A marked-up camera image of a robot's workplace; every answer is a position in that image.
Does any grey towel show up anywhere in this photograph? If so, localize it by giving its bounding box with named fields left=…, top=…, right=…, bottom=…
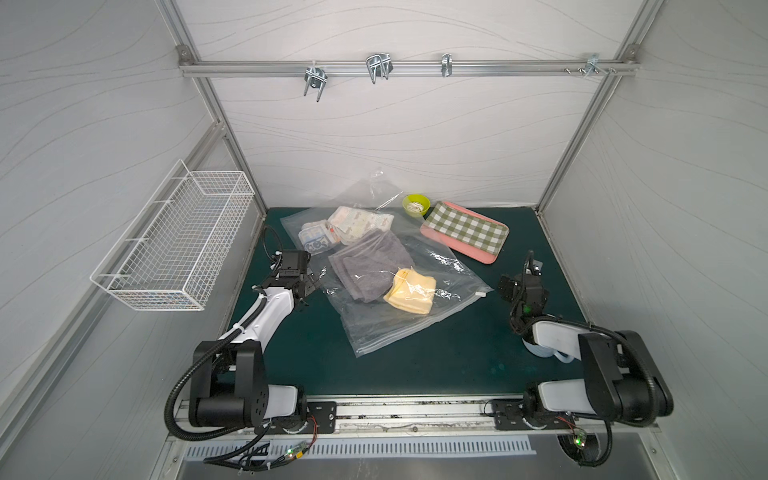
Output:
left=329, top=230, right=415, bottom=303

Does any white rabbit patterned towel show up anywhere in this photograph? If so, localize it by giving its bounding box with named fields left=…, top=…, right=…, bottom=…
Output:
left=328, top=206, right=394, bottom=245

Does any clear plastic vacuum bag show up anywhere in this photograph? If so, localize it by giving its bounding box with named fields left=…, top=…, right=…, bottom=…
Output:
left=281, top=171, right=491, bottom=357

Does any yellow towel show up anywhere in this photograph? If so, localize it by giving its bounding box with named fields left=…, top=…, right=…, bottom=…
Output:
left=383, top=268, right=437, bottom=315

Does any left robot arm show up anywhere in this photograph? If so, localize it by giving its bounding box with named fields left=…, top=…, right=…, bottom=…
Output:
left=188, top=267, right=309, bottom=429

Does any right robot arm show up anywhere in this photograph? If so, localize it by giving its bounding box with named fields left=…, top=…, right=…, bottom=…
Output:
left=497, top=273, right=674, bottom=428

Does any green checkered folded cloth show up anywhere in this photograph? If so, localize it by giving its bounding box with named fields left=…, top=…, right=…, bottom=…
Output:
left=424, top=200, right=510, bottom=256

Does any pink tray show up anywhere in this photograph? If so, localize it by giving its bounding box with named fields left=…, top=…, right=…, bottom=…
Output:
left=419, top=200, right=511, bottom=266

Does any light blue mug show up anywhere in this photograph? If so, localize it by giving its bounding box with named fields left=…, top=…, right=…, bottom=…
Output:
left=522, top=339, right=581, bottom=364

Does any green table mat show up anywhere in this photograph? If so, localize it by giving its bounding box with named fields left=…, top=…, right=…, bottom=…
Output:
left=230, top=207, right=585, bottom=395

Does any small green bowl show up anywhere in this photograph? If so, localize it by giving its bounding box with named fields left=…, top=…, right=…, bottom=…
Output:
left=402, top=194, right=431, bottom=218

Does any metal u-bolt clamp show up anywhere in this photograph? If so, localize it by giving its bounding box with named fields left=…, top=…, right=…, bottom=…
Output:
left=303, top=66, right=328, bottom=102

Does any metal u-bolt hook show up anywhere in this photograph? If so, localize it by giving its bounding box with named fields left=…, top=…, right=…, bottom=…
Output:
left=365, top=53, right=393, bottom=84

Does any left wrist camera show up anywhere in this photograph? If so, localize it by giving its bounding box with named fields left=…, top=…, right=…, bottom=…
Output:
left=277, top=250, right=311, bottom=276

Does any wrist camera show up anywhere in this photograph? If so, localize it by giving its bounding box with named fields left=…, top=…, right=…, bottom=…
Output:
left=523, top=258, right=543, bottom=276
left=277, top=250, right=311, bottom=276

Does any right black corrugated cable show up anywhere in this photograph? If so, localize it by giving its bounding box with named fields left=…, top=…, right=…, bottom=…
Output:
left=509, top=250, right=661, bottom=468

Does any black corrugated cable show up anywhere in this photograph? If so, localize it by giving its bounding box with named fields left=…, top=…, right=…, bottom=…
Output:
left=509, top=250, right=661, bottom=468
left=163, top=224, right=286, bottom=443

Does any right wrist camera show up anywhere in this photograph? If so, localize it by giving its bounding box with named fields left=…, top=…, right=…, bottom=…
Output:
left=523, top=258, right=543, bottom=276

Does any left black corrugated cable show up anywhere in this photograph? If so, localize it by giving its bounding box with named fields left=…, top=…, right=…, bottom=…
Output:
left=163, top=224, right=286, bottom=443

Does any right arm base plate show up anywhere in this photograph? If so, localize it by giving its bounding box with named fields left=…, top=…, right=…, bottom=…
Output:
left=482, top=398, right=576, bottom=431

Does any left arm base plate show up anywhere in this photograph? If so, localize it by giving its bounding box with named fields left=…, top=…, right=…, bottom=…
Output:
left=265, top=401, right=338, bottom=435

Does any white wire basket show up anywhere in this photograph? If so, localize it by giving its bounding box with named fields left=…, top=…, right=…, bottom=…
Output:
left=90, top=160, right=254, bottom=312

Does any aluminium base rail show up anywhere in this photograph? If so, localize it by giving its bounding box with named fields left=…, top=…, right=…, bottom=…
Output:
left=167, top=392, right=661, bottom=442

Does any white slotted cable duct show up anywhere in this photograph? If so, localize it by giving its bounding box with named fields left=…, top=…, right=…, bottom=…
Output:
left=184, top=435, right=537, bottom=462

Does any small metal bracket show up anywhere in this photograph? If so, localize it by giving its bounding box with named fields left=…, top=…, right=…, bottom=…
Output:
left=441, top=53, right=453, bottom=78

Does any aluminium crossbar rail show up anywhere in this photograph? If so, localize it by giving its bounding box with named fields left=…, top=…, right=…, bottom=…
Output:
left=180, top=58, right=640, bottom=78

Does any metal hook bracket right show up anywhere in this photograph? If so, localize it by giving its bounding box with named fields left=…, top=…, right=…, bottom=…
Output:
left=564, top=54, right=618, bottom=78

